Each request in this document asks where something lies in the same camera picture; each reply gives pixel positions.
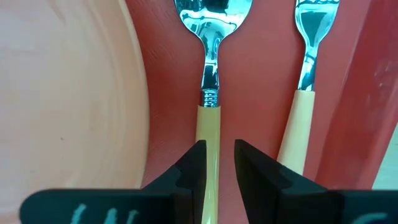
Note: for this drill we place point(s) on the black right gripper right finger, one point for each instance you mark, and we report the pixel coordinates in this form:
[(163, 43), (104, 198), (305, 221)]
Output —
[(267, 193)]

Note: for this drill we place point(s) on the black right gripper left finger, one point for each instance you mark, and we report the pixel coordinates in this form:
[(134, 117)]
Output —
[(189, 186)]

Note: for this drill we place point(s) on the orange round plate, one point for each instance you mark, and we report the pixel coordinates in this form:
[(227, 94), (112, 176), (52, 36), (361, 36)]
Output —
[(68, 93)]

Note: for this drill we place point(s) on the red plastic tray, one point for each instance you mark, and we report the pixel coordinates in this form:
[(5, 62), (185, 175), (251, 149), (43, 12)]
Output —
[(258, 77)]

